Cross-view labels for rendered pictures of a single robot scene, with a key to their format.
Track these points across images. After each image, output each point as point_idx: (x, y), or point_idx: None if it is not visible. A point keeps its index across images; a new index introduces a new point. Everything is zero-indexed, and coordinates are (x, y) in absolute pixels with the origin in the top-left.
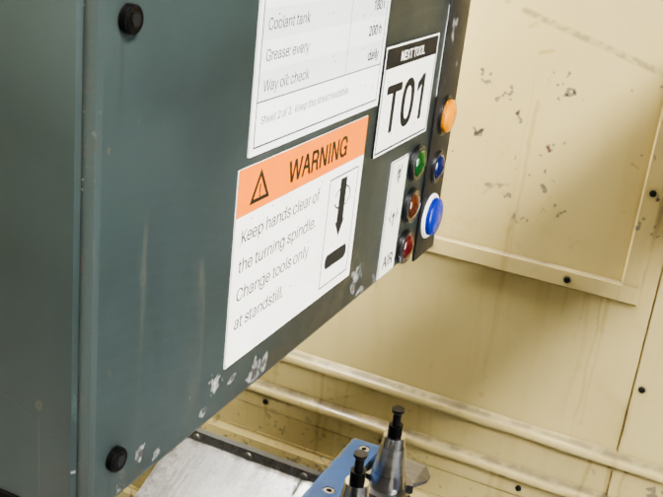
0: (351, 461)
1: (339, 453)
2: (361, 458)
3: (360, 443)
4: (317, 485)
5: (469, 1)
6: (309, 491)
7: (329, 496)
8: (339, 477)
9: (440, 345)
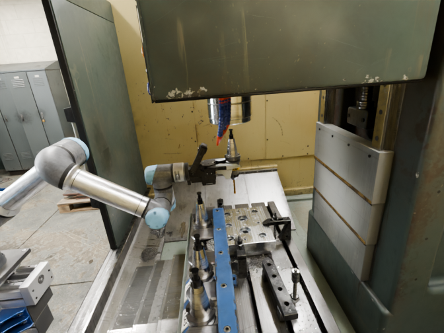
0: (226, 312)
1: (236, 315)
2: (195, 234)
3: (232, 332)
4: (230, 284)
5: (136, 8)
6: (230, 279)
7: (221, 281)
8: (224, 296)
9: None
